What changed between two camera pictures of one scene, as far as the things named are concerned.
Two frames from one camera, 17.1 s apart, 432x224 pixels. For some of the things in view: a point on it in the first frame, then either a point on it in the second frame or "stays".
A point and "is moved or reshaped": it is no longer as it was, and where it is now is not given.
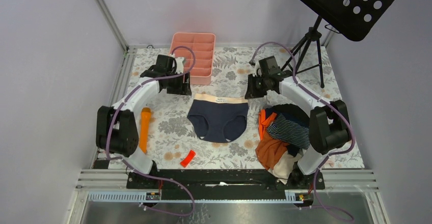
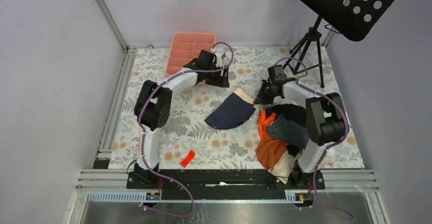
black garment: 292,112 stays
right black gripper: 251,92 -> 261,99
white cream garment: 282,164 stays
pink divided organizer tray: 204,46 stays
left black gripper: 183,88 -> 221,81
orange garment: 269,149 stays
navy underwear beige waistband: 218,118 is moved or reshaped
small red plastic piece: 188,159 stays
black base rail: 222,180 stays
